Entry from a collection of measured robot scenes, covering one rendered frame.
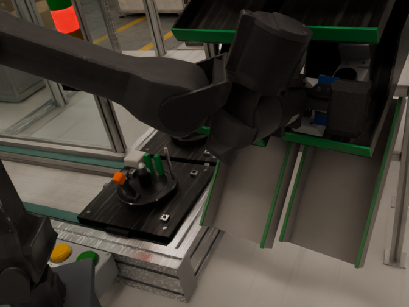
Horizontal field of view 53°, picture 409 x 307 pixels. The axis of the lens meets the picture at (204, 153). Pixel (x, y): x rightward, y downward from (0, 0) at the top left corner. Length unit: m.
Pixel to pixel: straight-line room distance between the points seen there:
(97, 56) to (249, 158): 0.44
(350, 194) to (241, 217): 0.19
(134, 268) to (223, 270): 0.19
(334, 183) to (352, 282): 0.22
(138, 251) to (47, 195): 0.42
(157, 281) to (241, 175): 0.27
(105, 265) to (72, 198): 0.32
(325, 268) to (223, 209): 0.24
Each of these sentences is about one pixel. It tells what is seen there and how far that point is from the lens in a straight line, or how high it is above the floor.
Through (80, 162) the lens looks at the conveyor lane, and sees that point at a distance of 1.21.
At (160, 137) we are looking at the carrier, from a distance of 1.15.
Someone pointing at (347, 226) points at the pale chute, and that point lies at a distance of 0.73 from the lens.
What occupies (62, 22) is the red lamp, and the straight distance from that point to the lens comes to 0.99.
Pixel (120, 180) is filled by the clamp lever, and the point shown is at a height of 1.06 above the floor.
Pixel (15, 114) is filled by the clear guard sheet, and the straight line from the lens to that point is 1.38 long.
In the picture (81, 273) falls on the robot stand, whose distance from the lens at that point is 0.70.
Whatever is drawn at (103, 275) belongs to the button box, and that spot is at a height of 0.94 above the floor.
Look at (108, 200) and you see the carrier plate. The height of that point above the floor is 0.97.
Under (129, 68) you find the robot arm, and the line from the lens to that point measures 0.40.
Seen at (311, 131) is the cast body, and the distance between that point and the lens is 0.58.
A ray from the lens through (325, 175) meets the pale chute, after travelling 0.74.
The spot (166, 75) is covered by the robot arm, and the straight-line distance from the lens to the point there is 0.39.
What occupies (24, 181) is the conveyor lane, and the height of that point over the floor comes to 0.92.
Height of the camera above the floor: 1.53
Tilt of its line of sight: 33 degrees down
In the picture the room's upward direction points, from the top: 12 degrees counter-clockwise
